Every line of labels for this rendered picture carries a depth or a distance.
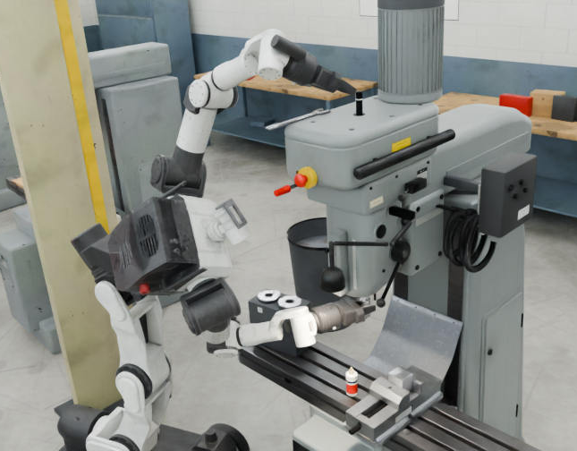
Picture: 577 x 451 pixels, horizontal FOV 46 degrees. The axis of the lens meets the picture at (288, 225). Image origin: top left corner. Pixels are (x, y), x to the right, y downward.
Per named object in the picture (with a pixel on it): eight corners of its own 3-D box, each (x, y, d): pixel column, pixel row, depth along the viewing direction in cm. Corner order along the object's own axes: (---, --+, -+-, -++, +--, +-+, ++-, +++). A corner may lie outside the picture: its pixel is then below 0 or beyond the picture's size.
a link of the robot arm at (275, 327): (304, 308, 212) (265, 316, 216) (310, 336, 212) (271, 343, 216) (309, 304, 218) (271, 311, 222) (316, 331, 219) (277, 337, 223)
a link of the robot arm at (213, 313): (200, 342, 201) (199, 327, 189) (188, 316, 204) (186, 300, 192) (235, 324, 205) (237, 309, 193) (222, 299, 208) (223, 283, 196)
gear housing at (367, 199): (366, 218, 194) (365, 185, 190) (304, 199, 210) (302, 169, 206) (433, 185, 215) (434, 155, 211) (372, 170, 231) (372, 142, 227)
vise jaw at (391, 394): (398, 410, 216) (398, 400, 215) (369, 394, 225) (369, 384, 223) (410, 402, 220) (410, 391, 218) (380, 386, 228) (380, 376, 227)
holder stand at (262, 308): (296, 358, 258) (293, 312, 250) (251, 342, 270) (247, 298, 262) (314, 342, 267) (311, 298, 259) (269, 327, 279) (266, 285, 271)
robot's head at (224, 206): (223, 237, 199) (236, 231, 193) (207, 212, 198) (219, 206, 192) (237, 226, 203) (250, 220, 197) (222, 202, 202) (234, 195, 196)
